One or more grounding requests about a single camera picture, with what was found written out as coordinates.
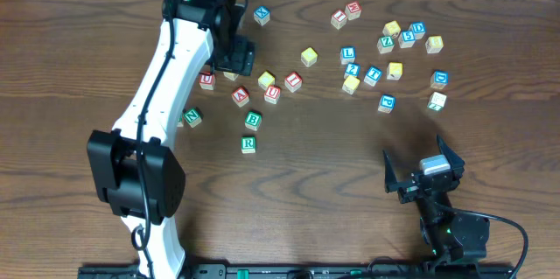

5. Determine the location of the green B block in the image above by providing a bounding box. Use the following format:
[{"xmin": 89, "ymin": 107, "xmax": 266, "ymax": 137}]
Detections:
[{"xmin": 244, "ymin": 111, "xmax": 263, "ymax": 131}]

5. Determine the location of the blue D block far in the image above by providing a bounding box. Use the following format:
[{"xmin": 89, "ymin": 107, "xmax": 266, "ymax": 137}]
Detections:
[{"xmin": 409, "ymin": 22, "xmax": 426, "ymax": 40}]

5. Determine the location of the blue P block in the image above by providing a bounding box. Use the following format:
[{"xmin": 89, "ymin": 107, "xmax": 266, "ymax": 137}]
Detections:
[{"xmin": 378, "ymin": 94, "xmax": 396, "ymax": 114}]

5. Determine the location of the red block far right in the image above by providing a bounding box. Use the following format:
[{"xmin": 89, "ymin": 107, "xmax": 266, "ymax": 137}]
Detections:
[{"xmin": 345, "ymin": 1, "xmax": 362, "ymax": 20}]

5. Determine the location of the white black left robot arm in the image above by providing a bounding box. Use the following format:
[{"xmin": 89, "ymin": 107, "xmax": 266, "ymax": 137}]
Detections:
[{"xmin": 78, "ymin": 0, "xmax": 255, "ymax": 278}]

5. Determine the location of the blue 5 block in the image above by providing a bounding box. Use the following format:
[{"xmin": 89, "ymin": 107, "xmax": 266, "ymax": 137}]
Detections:
[{"xmin": 398, "ymin": 31, "xmax": 416, "ymax": 48}]

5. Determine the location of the red U block left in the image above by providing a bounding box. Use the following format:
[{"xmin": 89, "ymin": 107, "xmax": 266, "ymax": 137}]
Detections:
[{"xmin": 199, "ymin": 72, "xmax": 216, "ymax": 90}]

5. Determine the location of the red A block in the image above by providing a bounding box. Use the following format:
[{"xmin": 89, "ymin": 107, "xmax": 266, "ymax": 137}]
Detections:
[{"xmin": 231, "ymin": 87, "xmax": 250, "ymax": 108}]

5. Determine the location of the yellow block left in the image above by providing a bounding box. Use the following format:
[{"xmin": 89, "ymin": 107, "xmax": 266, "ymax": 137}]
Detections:
[{"xmin": 223, "ymin": 72, "xmax": 238, "ymax": 81}]

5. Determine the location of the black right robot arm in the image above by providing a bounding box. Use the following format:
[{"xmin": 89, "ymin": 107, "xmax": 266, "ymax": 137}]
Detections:
[{"xmin": 383, "ymin": 136, "xmax": 489, "ymax": 272}]

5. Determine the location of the yellow O block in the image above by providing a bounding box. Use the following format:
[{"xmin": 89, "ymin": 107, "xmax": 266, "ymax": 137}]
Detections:
[{"xmin": 257, "ymin": 71, "xmax": 276, "ymax": 90}]

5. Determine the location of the yellow hammer block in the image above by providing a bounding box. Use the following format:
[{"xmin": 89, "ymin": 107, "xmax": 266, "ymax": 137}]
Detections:
[{"xmin": 387, "ymin": 62, "xmax": 403, "ymax": 80}]

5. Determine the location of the green Z block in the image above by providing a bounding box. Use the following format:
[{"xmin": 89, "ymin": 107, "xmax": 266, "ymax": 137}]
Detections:
[{"xmin": 377, "ymin": 36, "xmax": 395, "ymax": 54}]

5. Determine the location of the green R block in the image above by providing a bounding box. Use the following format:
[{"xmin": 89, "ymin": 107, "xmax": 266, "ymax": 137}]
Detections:
[{"xmin": 241, "ymin": 136, "xmax": 256, "ymax": 154}]

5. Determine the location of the yellow block by Z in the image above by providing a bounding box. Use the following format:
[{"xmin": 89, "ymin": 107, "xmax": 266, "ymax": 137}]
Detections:
[{"xmin": 382, "ymin": 20, "xmax": 401, "ymax": 38}]

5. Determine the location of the yellow B-side block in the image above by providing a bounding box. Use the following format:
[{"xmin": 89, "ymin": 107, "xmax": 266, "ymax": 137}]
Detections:
[{"xmin": 425, "ymin": 36, "xmax": 444, "ymax": 54}]

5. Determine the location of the blue D block near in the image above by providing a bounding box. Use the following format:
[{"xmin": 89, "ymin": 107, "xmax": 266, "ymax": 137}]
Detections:
[{"xmin": 430, "ymin": 70, "xmax": 449, "ymax": 90}]

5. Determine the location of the red i block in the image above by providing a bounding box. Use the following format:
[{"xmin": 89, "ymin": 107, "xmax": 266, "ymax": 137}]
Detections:
[
  {"xmin": 331, "ymin": 10, "xmax": 348, "ymax": 30},
  {"xmin": 284, "ymin": 72, "xmax": 303, "ymax": 93}
]

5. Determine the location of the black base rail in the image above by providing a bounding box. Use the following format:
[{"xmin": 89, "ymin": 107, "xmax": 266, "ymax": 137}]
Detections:
[{"xmin": 77, "ymin": 262, "xmax": 515, "ymax": 279}]

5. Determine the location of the green 7 block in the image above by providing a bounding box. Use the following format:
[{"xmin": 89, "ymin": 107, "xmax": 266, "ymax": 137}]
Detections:
[{"xmin": 427, "ymin": 92, "xmax": 447, "ymax": 111}]

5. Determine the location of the red u block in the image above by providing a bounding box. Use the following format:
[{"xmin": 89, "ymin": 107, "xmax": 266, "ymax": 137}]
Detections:
[
  {"xmin": 263, "ymin": 85, "xmax": 281, "ymax": 104},
  {"xmin": 199, "ymin": 72, "xmax": 216, "ymax": 90}
]

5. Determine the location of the blue X block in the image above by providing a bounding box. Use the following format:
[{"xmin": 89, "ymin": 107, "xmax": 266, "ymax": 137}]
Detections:
[{"xmin": 253, "ymin": 6, "xmax": 270, "ymax": 26}]

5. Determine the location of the red I block far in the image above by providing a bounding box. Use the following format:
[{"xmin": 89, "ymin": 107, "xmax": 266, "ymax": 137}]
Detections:
[{"xmin": 331, "ymin": 10, "xmax": 348, "ymax": 30}]

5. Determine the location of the green N block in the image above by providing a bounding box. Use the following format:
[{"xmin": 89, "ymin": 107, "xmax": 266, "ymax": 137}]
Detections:
[{"xmin": 182, "ymin": 108, "xmax": 202, "ymax": 128}]

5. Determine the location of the blue d block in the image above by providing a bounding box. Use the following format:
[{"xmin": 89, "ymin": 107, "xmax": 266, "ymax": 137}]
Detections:
[
  {"xmin": 409, "ymin": 22, "xmax": 426, "ymax": 40},
  {"xmin": 430, "ymin": 70, "xmax": 449, "ymax": 90}
]

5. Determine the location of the blue L block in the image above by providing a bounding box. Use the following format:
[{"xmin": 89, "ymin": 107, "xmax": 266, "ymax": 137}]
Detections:
[{"xmin": 340, "ymin": 46, "xmax": 356, "ymax": 65}]

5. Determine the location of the yellow block by 2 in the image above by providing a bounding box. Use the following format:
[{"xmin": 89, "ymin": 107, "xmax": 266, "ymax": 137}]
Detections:
[{"xmin": 341, "ymin": 75, "xmax": 361, "ymax": 94}]

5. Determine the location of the blue 2 block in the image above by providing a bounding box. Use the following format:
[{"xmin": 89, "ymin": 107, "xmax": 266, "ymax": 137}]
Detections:
[{"xmin": 344, "ymin": 63, "xmax": 361, "ymax": 79}]

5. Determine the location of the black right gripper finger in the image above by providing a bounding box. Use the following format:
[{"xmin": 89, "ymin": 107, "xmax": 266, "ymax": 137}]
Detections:
[
  {"xmin": 437, "ymin": 135, "xmax": 466, "ymax": 178},
  {"xmin": 382, "ymin": 150, "xmax": 413, "ymax": 193}
]

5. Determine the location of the blue T block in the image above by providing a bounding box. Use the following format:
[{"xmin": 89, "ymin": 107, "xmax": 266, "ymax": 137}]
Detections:
[{"xmin": 364, "ymin": 66, "xmax": 382, "ymax": 87}]

